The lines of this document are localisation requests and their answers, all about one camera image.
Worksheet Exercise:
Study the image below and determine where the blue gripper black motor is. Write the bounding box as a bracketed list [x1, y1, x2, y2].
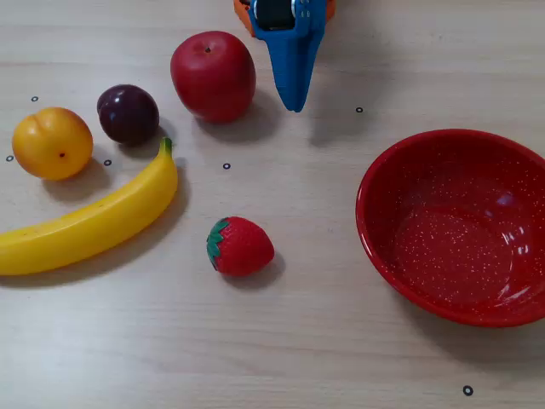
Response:
[249, 0, 329, 113]

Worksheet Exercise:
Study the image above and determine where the yellow plastic banana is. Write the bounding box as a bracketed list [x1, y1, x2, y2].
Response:
[0, 136, 179, 276]

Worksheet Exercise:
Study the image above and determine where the orange robot base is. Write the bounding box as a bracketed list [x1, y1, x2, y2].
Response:
[232, 0, 337, 38]

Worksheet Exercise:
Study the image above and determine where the red speckled enamel bowl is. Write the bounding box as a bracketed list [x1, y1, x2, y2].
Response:
[355, 129, 545, 329]

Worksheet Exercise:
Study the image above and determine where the red plastic apple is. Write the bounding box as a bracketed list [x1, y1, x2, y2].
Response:
[169, 30, 257, 124]

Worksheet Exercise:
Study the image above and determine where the dark purple plastic plum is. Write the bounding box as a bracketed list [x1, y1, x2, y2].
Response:
[96, 84, 160, 145]

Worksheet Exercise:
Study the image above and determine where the red plastic strawberry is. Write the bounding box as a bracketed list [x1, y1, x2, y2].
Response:
[206, 216, 276, 278]

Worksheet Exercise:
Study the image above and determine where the orange yellow plastic peach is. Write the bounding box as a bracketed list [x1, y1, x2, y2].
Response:
[11, 107, 95, 181]

